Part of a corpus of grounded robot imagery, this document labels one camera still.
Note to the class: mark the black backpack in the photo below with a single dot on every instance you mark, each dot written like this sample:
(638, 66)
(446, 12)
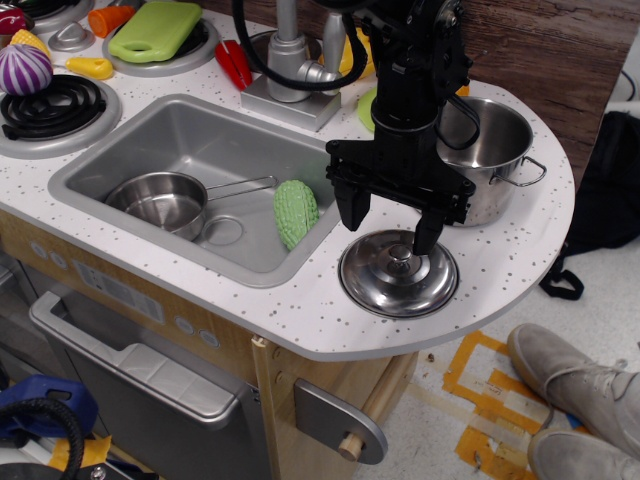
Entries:
(606, 211)

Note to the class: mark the yellow toy pepper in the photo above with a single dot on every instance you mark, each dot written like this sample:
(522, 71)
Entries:
(95, 68)

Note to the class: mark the small steel saucepan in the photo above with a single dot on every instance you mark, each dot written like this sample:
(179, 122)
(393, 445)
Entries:
(176, 202)

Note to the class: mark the blue clamp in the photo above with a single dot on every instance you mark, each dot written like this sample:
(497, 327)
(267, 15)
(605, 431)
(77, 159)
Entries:
(47, 407)

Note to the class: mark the green plastic cutting board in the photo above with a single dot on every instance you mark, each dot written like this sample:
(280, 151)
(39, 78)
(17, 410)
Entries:
(155, 32)

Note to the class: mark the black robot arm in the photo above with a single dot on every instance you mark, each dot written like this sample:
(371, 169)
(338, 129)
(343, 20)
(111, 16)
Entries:
(418, 52)

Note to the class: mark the grey side hanger bracket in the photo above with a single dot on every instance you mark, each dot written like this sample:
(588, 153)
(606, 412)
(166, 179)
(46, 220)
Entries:
(354, 433)

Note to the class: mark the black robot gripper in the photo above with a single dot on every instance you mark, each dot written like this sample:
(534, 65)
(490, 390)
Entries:
(401, 165)

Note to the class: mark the purple white toy onion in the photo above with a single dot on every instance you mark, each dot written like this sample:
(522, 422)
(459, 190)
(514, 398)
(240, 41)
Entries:
(25, 70)

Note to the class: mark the steel pot with handles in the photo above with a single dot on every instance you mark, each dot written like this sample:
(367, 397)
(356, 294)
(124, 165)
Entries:
(489, 145)

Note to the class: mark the red toy chili pepper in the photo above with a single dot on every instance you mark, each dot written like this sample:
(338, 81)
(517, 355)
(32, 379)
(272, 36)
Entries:
(233, 61)

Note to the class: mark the grey suede shoe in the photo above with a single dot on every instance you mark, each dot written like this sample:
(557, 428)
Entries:
(560, 454)
(605, 399)

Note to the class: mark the grey toy oven door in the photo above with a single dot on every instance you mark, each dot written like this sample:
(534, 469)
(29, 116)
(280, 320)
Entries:
(181, 417)

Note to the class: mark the grey suede shoe upper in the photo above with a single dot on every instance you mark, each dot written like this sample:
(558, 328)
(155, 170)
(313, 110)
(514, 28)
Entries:
(605, 399)

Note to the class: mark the black coil stove burner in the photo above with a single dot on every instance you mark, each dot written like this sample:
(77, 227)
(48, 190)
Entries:
(69, 104)

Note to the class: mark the round steel pot lid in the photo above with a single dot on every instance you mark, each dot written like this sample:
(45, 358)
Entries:
(382, 275)

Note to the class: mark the orange toy carrot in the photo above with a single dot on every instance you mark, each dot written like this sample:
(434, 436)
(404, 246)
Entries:
(104, 20)

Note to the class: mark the green toy cabbage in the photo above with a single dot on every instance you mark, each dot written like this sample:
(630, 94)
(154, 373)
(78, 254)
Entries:
(295, 212)

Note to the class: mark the yellow toy corn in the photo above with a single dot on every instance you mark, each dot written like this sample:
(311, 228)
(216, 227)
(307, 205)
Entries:
(26, 37)

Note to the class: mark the silver stove knob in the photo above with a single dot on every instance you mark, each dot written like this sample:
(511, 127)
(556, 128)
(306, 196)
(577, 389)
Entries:
(71, 38)

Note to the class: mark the light green plastic plate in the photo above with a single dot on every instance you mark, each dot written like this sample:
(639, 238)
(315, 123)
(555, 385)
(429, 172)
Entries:
(363, 109)

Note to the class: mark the grey suede shoe lower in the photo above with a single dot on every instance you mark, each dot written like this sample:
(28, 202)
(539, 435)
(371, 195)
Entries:
(560, 454)

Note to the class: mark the silver toy faucet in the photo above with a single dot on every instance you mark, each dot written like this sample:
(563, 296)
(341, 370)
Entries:
(288, 55)

